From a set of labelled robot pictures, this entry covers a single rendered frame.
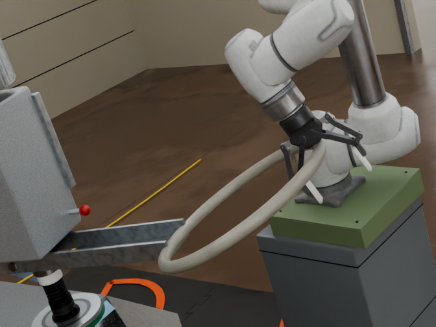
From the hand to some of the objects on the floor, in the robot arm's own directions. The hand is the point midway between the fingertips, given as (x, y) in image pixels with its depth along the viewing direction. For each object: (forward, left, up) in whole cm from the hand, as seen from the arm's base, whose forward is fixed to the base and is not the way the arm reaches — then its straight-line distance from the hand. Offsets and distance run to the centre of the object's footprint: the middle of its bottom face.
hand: (342, 181), depth 174 cm
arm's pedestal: (-43, -44, -123) cm, 138 cm away
